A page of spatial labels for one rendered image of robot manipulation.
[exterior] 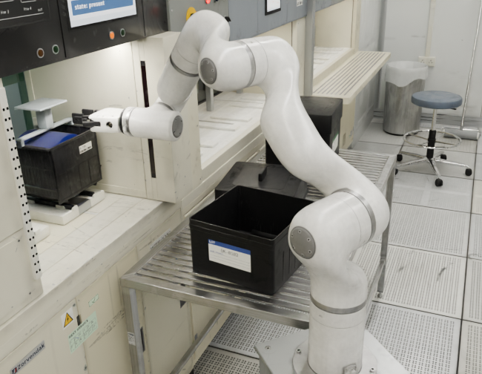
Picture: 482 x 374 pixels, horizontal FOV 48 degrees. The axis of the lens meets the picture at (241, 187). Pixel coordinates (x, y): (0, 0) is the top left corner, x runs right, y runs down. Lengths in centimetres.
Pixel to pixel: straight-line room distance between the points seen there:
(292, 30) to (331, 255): 212
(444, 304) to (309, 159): 194
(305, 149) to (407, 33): 455
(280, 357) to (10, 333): 62
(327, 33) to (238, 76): 345
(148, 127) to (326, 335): 73
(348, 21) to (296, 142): 344
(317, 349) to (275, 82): 58
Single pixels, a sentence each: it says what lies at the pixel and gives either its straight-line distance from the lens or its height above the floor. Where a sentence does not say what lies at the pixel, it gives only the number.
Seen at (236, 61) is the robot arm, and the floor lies 143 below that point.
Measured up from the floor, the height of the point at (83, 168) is 101.
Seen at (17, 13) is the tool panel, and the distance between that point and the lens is 128.
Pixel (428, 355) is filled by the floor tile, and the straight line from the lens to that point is 261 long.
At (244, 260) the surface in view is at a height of 85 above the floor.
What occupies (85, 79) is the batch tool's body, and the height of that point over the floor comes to 126.
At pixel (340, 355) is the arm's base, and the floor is 84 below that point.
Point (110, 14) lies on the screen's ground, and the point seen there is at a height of 148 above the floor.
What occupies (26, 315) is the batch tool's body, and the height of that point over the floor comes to 86.
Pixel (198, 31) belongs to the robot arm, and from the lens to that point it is 125.
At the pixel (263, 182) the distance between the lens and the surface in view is 196.
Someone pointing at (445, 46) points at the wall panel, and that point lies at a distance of 558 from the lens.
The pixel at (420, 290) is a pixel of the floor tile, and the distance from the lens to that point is 300.
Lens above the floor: 163
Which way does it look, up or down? 24 degrees down
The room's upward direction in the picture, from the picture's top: 2 degrees counter-clockwise
